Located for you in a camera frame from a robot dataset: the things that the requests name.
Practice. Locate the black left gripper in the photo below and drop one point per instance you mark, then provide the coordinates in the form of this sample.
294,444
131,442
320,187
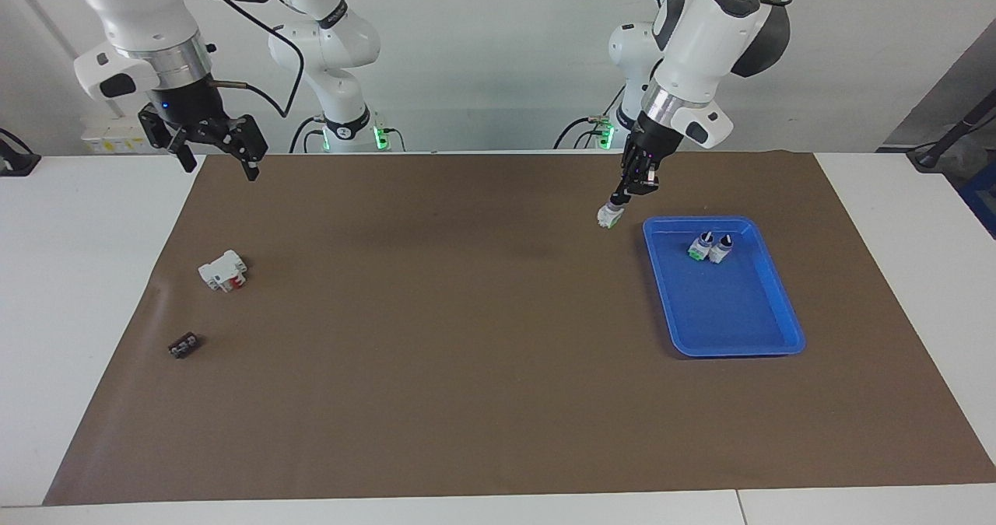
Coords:
647,142

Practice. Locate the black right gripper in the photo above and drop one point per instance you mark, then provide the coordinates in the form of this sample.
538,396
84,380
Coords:
191,109

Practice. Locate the selector switch with orange block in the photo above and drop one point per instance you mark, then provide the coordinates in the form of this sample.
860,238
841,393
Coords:
609,215

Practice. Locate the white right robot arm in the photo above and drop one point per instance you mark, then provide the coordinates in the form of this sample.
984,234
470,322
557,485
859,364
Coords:
132,4

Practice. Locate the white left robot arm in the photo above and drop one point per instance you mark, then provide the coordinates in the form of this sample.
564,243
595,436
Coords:
700,35

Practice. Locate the white circuit breaker red lever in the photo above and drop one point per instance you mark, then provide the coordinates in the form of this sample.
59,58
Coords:
221,271

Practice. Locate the blue plastic tray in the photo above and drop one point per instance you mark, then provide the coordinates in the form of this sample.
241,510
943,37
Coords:
724,307

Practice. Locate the brown table mat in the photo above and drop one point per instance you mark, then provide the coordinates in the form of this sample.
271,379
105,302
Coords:
498,400

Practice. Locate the black stand pole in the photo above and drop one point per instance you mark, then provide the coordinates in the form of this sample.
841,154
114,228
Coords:
945,140

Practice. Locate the blue crate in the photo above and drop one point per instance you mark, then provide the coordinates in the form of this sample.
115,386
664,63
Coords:
982,198

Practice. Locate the selector switch with green base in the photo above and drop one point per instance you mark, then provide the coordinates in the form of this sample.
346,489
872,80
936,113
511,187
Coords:
699,248

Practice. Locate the white wall socket box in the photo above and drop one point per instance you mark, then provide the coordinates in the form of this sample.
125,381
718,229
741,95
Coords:
109,140

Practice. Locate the white selector switch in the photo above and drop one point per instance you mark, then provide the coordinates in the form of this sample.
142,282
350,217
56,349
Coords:
721,251

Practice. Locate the black clamp mount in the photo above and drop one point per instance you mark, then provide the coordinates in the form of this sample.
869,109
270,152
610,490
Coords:
15,163

